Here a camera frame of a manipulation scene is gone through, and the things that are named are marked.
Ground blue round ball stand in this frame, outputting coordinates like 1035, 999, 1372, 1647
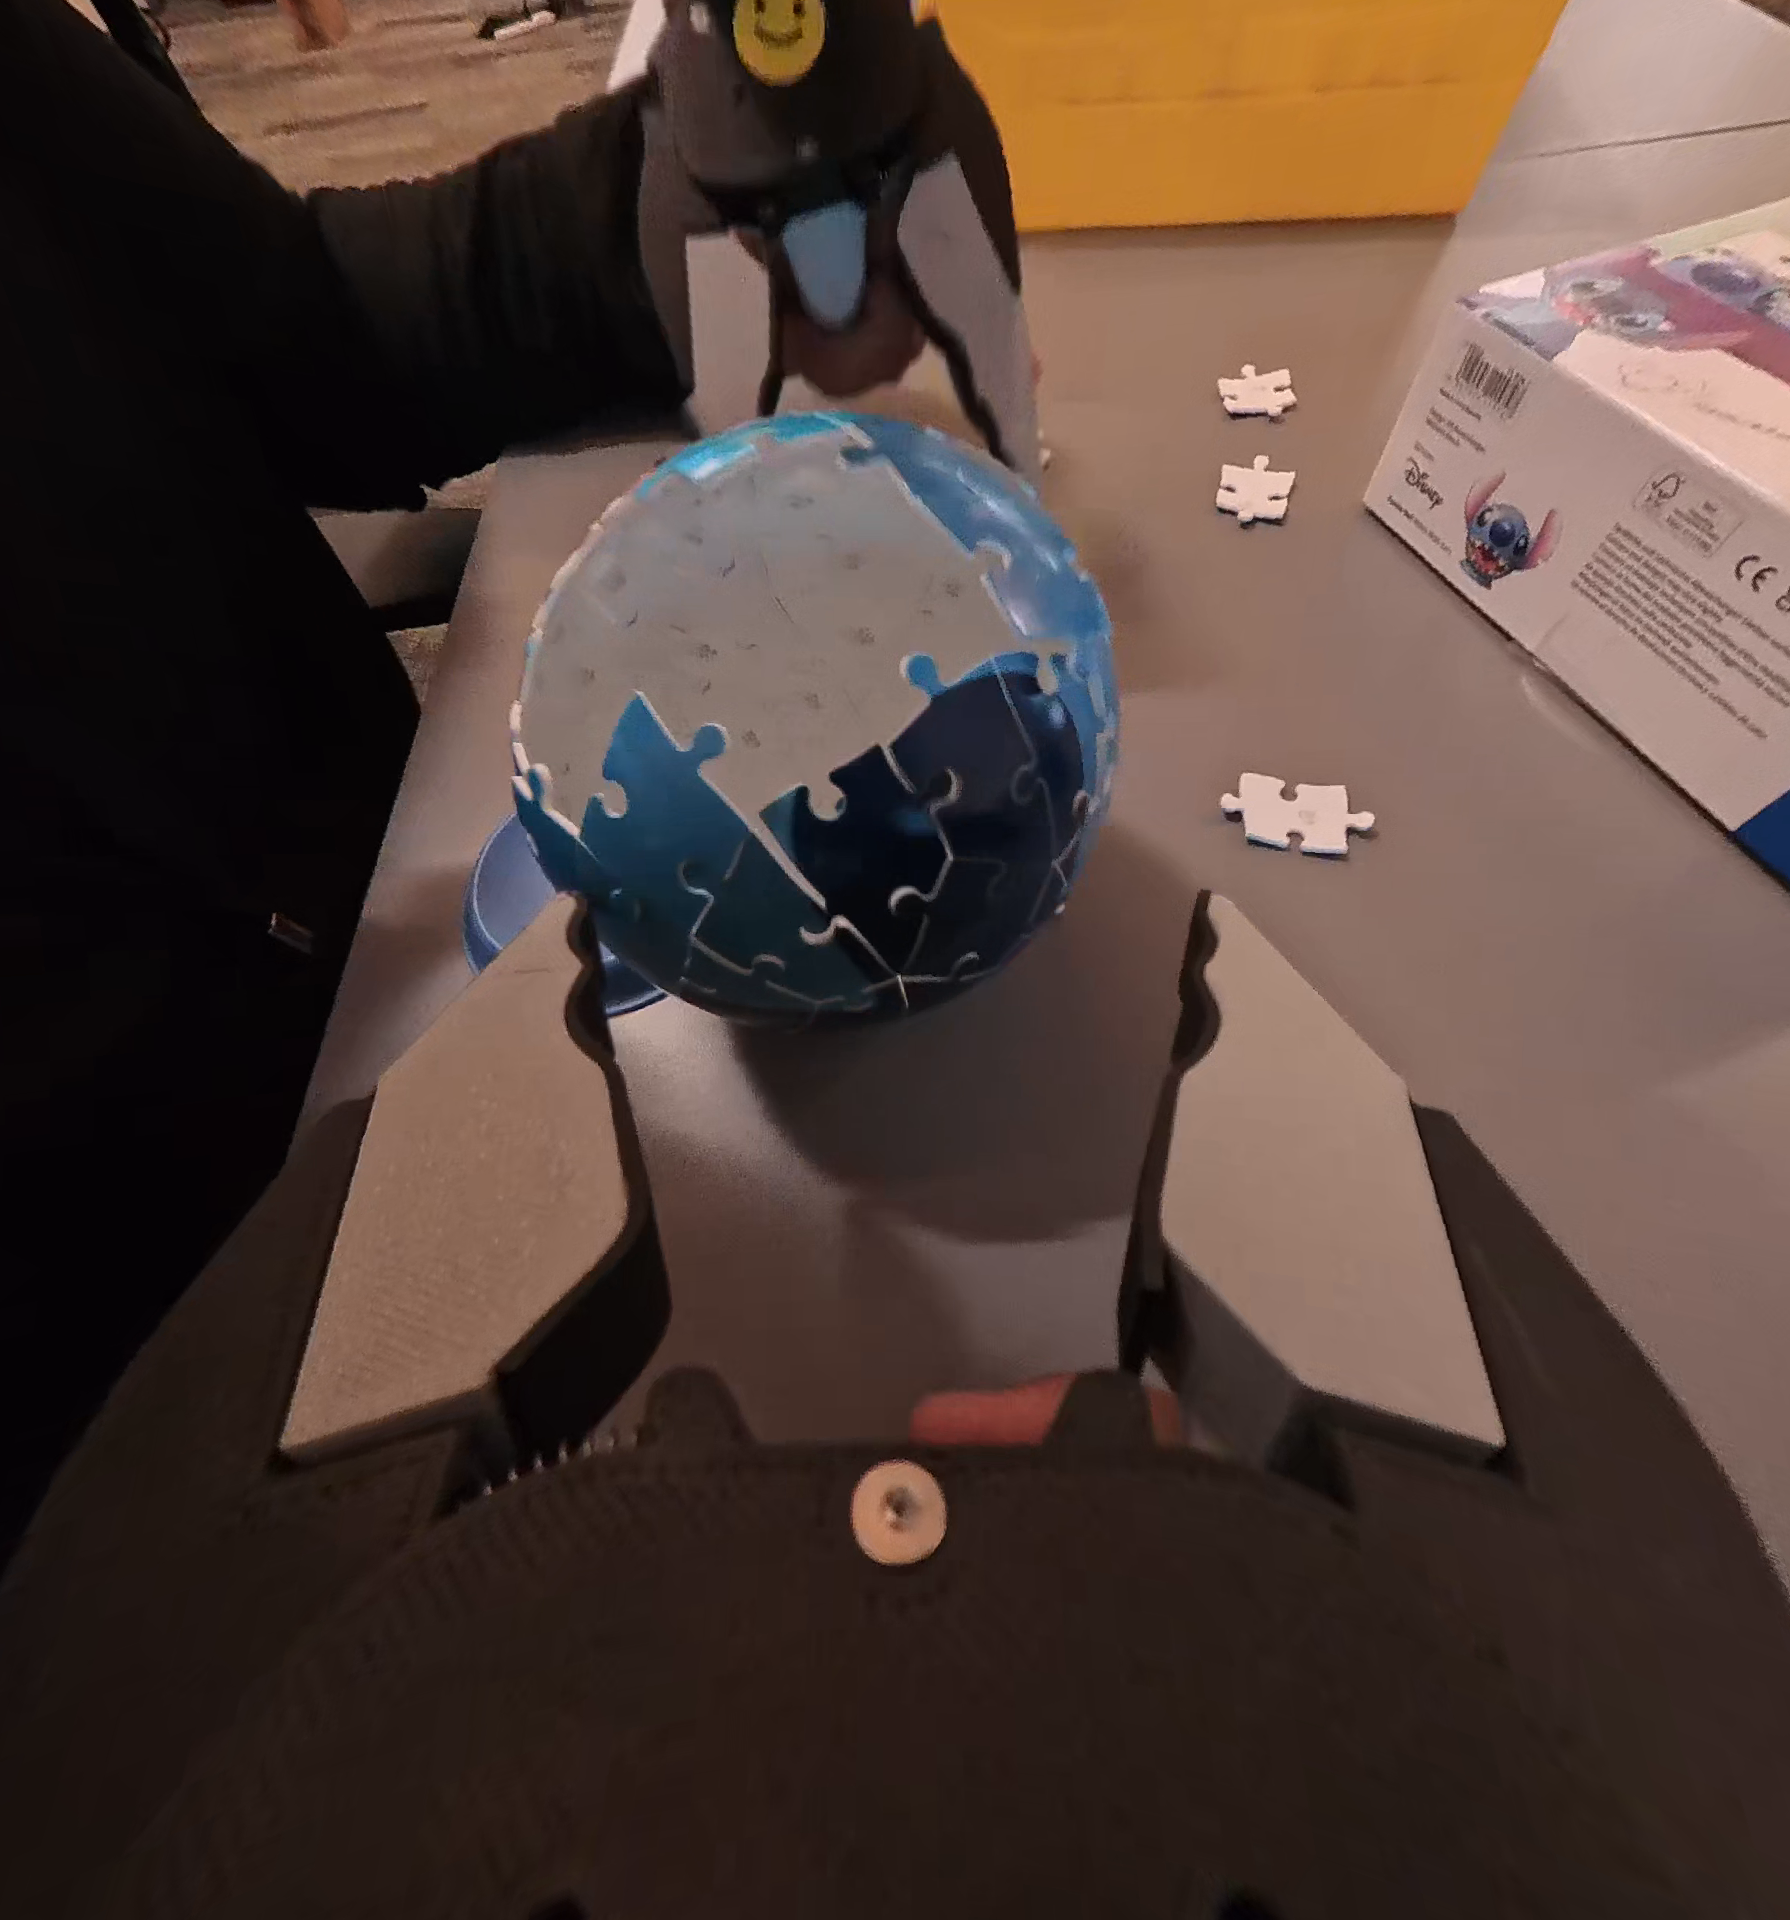
462, 817, 672, 1024

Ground person's black clothed torso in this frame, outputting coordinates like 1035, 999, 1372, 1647
0, 0, 432, 1636

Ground person's right hand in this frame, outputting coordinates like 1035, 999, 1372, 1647
908, 1369, 1182, 1452

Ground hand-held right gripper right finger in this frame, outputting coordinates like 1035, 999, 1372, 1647
1115, 889, 1510, 1464

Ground person's left hand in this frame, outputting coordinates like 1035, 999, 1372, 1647
763, 300, 927, 394

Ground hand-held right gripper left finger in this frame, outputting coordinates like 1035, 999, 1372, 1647
273, 894, 675, 1464

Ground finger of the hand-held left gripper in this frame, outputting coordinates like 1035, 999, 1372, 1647
896, 185, 1045, 473
681, 195, 790, 440

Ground blue puzzle ball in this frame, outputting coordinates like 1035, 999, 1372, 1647
509, 410, 1123, 1029

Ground white cartoon print puzzle box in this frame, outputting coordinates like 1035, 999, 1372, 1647
1359, 178, 1790, 946

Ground yellow stacked plastic bins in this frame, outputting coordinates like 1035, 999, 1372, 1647
933, 0, 1574, 235

